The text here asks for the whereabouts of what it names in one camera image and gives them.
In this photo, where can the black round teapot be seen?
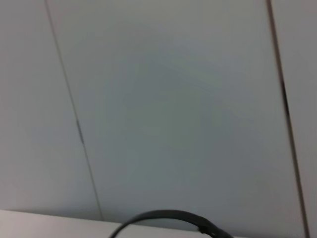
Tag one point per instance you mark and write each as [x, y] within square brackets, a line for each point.
[173, 214]

